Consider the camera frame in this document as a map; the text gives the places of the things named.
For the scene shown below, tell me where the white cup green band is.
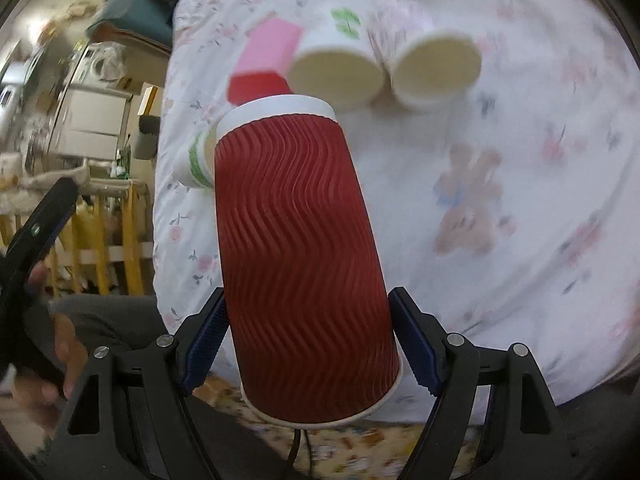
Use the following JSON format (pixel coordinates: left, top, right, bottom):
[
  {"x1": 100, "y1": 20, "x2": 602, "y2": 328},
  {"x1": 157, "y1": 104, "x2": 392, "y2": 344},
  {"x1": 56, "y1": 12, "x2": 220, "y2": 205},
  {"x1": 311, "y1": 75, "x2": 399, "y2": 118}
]
[{"x1": 172, "y1": 130, "x2": 217, "y2": 188}]

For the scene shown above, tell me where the teal upholstered chair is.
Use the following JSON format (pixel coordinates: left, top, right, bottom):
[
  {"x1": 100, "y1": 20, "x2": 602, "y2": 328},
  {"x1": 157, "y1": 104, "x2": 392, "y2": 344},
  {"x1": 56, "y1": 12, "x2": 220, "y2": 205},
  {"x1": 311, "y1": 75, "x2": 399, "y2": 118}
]
[{"x1": 86, "y1": 0, "x2": 172, "y2": 55}]

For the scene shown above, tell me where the pink floral paper cup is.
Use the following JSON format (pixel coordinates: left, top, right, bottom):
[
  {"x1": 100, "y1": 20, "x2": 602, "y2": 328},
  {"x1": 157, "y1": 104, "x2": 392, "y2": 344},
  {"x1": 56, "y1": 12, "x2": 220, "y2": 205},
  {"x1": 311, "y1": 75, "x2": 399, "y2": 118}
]
[{"x1": 371, "y1": 4, "x2": 483, "y2": 110}]

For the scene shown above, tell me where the pink faceted cup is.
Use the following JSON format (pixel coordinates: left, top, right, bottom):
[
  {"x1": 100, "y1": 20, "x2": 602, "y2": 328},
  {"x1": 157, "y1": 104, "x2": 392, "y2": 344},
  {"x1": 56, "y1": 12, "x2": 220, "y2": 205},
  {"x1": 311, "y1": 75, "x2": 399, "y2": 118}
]
[{"x1": 227, "y1": 18, "x2": 303, "y2": 106}]

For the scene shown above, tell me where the white kitchen cabinet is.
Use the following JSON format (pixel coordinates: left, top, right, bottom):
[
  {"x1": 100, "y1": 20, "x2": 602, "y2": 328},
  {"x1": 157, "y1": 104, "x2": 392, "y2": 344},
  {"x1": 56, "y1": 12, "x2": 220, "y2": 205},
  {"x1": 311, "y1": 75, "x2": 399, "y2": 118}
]
[{"x1": 44, "y1": 42, "x2": 132, "y2": 162}]

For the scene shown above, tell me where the red corrugated paper cup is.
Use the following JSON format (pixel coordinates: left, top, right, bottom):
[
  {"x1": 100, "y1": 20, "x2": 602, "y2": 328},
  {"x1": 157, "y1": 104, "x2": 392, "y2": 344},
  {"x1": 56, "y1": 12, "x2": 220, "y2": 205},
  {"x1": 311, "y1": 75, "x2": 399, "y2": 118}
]
[{"x1": 214, "y1": 94, "x2": 402, "y2": 429}]

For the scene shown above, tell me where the white cup green logo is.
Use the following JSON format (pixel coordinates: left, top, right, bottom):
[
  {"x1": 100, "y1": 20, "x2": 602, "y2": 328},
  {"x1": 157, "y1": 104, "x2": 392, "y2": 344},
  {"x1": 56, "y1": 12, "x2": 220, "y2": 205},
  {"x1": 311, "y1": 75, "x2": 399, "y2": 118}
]
[{"x1": 286, "y1": 1, "x2": 385, "y2": 110}]

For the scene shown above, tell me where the person's left hand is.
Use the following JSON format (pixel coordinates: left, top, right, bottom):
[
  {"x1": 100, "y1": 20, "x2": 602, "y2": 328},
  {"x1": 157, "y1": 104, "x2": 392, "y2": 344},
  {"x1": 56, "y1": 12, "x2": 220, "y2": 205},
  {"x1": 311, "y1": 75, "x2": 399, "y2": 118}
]
[{"x1": 8, "y1": 261, "x2": 90, "y2": 406}]

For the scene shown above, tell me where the yellow wooden chair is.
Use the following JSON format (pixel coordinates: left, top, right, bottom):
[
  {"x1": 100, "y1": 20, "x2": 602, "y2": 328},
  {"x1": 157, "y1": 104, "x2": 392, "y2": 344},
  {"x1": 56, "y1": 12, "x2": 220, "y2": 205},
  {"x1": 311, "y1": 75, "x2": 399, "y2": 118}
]
[{"x1": 0, "y1": 179, "x2": 154, "y2": 297}]

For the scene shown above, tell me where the floral white bed sheet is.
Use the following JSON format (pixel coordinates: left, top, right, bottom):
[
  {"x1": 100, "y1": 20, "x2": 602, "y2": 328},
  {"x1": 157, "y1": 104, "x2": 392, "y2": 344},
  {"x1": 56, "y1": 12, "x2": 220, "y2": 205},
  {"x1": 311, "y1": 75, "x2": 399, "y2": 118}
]
[{"x1": 153, "y1": 0, "x2": 639, "y2": 403}]

